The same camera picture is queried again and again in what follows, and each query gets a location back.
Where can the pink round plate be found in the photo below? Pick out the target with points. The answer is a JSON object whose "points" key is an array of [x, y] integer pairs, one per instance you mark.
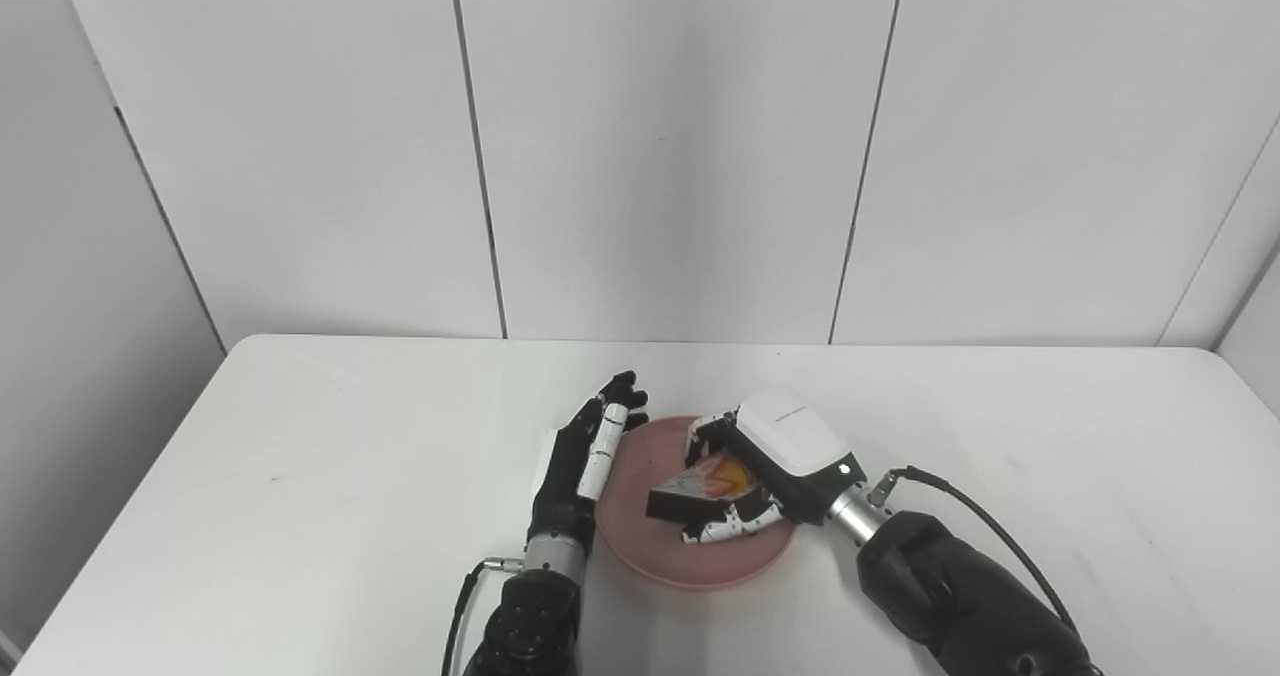
{"points": [[690, 556]]}

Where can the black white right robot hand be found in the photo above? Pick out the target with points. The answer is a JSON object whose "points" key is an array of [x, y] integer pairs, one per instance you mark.
{"points": [[790, 441]]}

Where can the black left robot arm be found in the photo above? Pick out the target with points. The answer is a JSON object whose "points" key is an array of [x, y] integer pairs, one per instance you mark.
{"points": [[530, 621]]}

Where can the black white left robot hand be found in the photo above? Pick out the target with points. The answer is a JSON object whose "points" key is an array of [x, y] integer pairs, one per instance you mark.
{"points": [[570, 476]]}

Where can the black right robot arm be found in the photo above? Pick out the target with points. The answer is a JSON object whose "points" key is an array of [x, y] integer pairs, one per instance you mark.
{"points": [[950, 596]]}

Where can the chocolate cake slice with fruit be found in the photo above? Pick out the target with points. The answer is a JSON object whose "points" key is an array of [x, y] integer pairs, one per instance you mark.
{"points": [[695, 496]]}

